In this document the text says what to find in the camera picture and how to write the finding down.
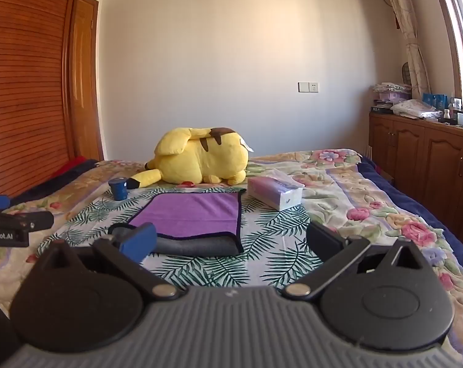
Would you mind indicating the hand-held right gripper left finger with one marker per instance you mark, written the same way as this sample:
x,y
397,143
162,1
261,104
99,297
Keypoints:
x,y
139,242

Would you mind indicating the stack of dark books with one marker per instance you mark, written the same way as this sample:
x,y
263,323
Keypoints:
x,y
381,106

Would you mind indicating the white and purple tissue pack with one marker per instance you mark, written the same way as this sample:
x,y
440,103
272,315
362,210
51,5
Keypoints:
x,y
275,193

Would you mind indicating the wooden door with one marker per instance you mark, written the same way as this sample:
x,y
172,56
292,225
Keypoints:
x,y
85,84

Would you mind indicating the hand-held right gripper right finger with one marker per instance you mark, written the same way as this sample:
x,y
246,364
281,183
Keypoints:
x,y
323,240

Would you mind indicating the small blue cylinder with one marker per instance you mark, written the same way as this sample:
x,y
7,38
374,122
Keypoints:
x,y
119,189

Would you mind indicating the blue box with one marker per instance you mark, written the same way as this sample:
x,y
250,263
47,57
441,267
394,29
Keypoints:
x,y
436,101

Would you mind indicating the floral bedspread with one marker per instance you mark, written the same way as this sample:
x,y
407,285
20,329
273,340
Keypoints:
x,y
369,203

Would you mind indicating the wooden window frame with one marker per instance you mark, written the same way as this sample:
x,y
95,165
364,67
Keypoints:
x,y
452,27

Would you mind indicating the small white bottle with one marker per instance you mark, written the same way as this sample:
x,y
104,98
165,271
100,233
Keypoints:
x,y
446,115

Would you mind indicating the white wall socket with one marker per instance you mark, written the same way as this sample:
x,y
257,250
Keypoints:
x,y
308,87

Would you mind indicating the slatted wooden wardrobe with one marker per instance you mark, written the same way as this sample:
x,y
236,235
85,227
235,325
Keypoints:
x,y
24,84

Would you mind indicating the yellow plush toy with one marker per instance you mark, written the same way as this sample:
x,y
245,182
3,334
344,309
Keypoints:
x,y
200,157

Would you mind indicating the dark red and navy blanket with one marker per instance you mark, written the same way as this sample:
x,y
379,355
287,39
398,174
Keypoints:
x,y
62,172

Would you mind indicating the navy blue blanket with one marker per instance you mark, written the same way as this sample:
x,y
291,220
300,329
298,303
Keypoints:
x,y
415,203

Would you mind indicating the patterned beige curtain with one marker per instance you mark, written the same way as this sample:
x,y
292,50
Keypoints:
x,y
407,30

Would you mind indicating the stack of folded linens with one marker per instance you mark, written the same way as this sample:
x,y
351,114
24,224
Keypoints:
x,y
392,91

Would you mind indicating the wooden cabinet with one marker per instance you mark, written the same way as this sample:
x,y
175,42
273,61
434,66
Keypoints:
x,y
419,153

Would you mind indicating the leaf print cloth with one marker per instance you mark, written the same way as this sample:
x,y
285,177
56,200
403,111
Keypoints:
x,y
269,245

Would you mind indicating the purple and grey towel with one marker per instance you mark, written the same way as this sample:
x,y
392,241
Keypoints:
x,y
193,211

